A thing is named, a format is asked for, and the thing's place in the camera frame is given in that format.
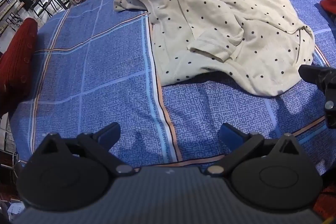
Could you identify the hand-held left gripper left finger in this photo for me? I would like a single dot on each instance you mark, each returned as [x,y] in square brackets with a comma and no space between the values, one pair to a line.
[109,132]

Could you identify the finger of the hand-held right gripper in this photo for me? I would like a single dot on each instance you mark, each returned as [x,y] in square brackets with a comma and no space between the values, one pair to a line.
[313,74]

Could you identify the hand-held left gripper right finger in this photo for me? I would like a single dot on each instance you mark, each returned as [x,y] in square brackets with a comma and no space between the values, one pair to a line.
[231,135]

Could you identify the cream polka dot shirt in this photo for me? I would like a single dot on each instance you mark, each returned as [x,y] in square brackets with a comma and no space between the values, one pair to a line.
[210,16]

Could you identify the blue plaid bedsheet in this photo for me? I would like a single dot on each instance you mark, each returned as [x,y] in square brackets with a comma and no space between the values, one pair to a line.
[105,69]

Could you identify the orange garment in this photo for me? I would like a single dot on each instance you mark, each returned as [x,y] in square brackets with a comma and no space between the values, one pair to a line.
[329,1]

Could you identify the red patterned rug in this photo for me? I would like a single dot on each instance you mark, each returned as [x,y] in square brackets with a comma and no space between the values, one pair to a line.
[328,205]

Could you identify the red knitted garment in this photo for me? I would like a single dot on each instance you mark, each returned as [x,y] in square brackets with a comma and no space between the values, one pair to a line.
[15,61]

